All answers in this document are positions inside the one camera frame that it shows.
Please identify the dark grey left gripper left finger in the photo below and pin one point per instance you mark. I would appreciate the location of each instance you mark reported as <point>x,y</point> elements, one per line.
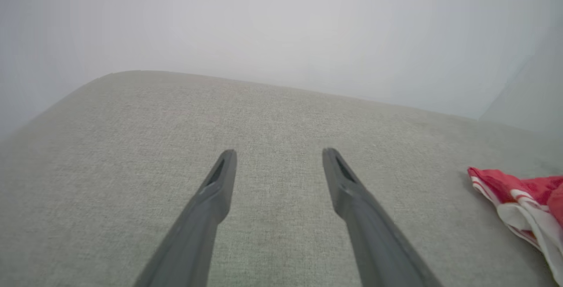
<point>198,234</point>

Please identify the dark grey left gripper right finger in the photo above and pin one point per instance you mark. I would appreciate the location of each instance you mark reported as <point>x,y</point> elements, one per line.
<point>374,243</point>

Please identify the red basketball jersey garment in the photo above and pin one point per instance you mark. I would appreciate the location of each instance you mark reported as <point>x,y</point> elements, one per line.
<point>528,190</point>

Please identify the grey fabric sofa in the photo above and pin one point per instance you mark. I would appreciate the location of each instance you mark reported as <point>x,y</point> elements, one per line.
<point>132,146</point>

